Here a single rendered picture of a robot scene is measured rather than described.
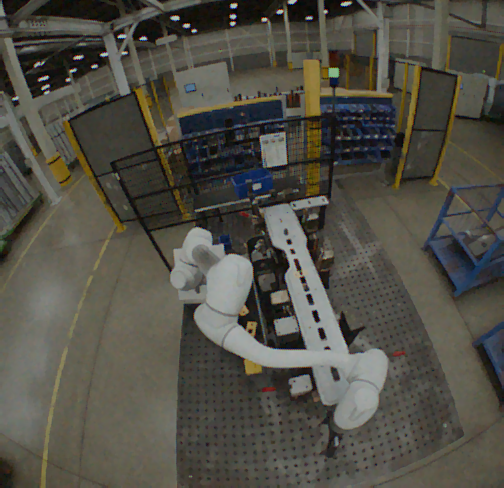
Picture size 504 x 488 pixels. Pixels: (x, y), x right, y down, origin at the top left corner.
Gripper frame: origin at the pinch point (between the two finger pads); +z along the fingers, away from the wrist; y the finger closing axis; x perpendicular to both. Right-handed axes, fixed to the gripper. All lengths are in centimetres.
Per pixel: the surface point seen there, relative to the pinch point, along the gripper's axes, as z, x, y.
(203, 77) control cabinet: -256, -317, -663
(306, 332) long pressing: -12.2, -11.7, -46.6
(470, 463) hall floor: 93, 163, 14
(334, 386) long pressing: -5.5, 2.9, -22.1
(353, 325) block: -19, 10, -48
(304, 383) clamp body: -9.5, -11.3, -20.3
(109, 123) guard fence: -112, -254, -203
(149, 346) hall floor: 99, -147, -82
